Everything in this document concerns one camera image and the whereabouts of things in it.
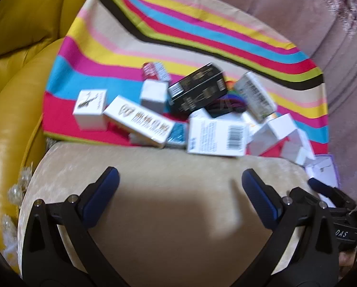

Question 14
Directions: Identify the plain white box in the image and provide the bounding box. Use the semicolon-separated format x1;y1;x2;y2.
266;114;298;139
247;126;287;156
281;130;315;166

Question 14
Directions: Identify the rainbow woven strap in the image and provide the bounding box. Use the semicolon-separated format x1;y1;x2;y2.
207;81;248;118

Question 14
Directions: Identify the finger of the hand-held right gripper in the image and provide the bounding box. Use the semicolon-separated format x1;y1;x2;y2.
308;179;356;210

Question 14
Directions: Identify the rainbow striped cloth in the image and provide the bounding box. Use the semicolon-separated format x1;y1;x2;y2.
43;0;330;159

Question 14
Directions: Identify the grey printed box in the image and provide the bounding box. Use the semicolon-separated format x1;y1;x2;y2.
234;72;277;124

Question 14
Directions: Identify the purple cardboard box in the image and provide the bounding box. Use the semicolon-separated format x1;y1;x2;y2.
304;154;340;198

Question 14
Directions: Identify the teal packet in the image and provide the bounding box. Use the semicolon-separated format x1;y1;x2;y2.
166;122;187;148

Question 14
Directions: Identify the black box with gold print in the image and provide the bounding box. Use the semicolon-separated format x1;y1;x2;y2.
167;63;229;114

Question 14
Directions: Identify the white box with barcode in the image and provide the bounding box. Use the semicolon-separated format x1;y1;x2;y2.
187;116;251;157

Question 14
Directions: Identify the small white cube box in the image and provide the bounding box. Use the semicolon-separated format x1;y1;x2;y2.
140;79;169;114

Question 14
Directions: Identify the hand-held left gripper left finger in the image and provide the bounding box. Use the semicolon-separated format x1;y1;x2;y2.
22;166;128;287

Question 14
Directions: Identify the red tissue pack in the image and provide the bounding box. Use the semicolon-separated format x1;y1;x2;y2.
141;62;169;82

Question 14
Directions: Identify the beige velvet table cover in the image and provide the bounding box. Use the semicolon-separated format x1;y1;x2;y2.
17;0;343;287

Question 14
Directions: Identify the long white printed box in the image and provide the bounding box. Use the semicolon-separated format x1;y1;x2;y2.
103;95;176;149

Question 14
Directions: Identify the yellow leather sofa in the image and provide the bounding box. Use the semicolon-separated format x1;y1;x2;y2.
0;0;107;246

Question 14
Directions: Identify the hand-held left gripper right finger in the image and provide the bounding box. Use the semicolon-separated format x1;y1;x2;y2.
242;168;343;287

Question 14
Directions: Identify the white box with saxophone print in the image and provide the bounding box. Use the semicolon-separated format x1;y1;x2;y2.
72;89;109;131

